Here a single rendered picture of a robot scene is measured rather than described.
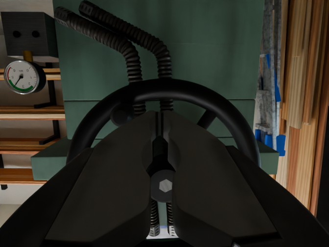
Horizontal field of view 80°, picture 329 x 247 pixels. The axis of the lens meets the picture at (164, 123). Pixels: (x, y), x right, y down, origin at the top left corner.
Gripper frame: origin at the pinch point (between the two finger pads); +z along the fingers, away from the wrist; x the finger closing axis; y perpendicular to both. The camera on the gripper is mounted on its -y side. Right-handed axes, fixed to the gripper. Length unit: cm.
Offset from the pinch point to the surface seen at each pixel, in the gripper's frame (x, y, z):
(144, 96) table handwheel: -1.8, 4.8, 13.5
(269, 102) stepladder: 71, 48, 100
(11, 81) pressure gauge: -27.2, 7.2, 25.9
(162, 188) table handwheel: 0.5, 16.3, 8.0
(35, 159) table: -28.7, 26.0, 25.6
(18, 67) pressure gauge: -25.5, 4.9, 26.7
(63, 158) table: -22.3, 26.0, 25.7
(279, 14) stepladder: 70, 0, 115
